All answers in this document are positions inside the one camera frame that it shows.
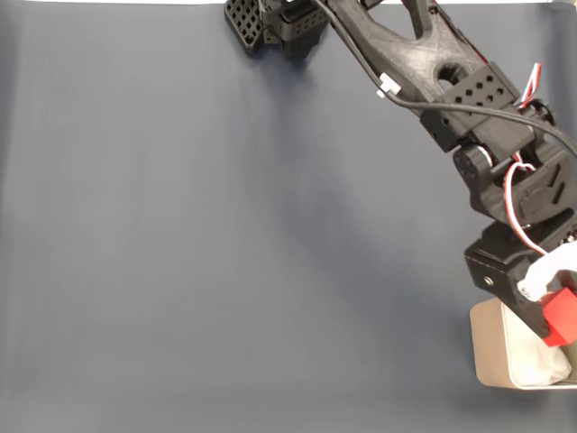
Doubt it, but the red cube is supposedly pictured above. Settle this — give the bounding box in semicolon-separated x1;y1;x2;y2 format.
539;287;577;348

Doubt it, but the beige rounded box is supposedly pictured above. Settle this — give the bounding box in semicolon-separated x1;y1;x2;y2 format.
469;297;577;391

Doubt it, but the white crumpled cloth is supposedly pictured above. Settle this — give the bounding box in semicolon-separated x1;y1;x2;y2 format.
502;306;572;387

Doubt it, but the dark grey table mat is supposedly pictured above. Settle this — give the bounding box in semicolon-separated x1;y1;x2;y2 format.
0;3;577;433

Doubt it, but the camera board with white mount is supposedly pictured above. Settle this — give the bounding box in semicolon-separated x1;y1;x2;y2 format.
517;243;577;302

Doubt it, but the black camera cable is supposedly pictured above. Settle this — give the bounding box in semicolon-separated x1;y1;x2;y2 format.
315;0;577;152

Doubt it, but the white red servo cable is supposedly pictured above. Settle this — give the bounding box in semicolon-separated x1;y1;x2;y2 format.
504;62;549;258

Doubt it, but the white cable tie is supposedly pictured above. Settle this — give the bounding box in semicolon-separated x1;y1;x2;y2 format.
376;74;400;98

